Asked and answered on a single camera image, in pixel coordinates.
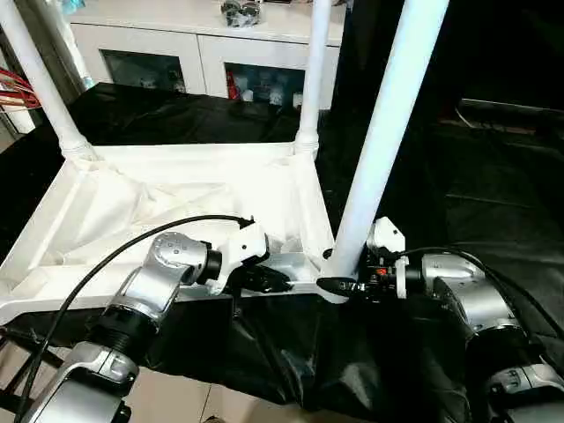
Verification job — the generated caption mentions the white plastic table leg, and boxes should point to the white plastic table leg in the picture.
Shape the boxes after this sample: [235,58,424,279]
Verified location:
[323,0,451,306]
[293,0,333,156]
[0,0,94,160]

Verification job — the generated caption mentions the white plastic table top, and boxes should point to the white plastic table top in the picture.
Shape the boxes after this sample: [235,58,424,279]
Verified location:
[0,140,363,326]

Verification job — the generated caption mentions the red and white bundle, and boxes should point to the red and white bundle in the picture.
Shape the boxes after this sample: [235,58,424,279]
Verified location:
[0,67,44,110]

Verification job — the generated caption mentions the white sideboard cabinet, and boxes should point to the white sideboard cabinet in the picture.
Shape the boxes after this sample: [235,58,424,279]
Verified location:
[69,0,350,112]

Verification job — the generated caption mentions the dark glittery ornament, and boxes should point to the dark glittery ornament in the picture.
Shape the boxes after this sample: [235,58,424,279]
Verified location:
[219,0,266,28]

